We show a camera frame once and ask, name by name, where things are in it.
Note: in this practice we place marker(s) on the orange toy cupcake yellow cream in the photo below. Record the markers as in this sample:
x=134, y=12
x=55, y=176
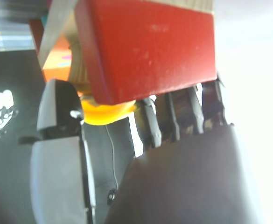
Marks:
x=103, y=115

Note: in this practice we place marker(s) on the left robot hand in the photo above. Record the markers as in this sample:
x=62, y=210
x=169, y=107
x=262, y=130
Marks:
x=185, y=182

